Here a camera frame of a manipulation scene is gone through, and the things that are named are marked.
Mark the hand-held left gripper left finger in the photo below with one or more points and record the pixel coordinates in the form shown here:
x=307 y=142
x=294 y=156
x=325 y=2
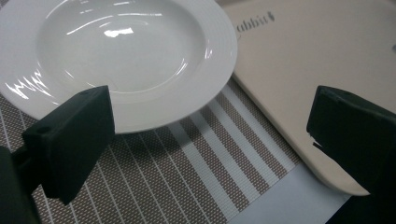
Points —
x=71 y=140

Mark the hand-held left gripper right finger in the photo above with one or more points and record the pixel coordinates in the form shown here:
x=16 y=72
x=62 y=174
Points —
x=355 y=137

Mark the beige cutting board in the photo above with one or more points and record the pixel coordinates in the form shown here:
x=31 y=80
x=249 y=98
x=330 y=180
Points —
x=311 y=62

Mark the white deep plate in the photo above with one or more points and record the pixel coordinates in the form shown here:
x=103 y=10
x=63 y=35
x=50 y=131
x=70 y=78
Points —
x=124 y=56

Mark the brown striped woven placemat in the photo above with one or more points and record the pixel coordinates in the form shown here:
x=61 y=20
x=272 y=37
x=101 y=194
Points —
x=186 y=174

